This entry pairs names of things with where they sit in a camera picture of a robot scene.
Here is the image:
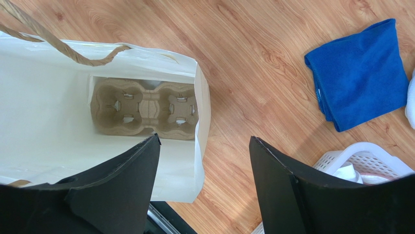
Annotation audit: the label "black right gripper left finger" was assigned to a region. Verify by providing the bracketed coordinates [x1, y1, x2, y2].
[0, 135, 161, 234]

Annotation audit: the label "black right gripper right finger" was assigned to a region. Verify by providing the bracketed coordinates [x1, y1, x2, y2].
[249, 136, 415, 234]

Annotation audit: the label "single cardboard cup carrier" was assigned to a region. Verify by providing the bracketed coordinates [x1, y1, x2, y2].
[91, 78, 199, 140]

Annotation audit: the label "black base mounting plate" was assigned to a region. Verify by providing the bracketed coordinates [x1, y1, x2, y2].
[144, 201, 197, 234]

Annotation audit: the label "white garment in basket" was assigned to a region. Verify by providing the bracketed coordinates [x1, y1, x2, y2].
[332, 162, 391, 185]

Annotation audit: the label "white plastic basket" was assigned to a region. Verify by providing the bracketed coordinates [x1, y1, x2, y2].
[251, 141, 415, 234]

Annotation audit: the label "blue cloth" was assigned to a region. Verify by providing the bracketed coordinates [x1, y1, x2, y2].
[304, 19, 409, 132]

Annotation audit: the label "white pink mesh pouches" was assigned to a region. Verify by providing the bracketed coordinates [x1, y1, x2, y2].
[405, 70, 415, 129]

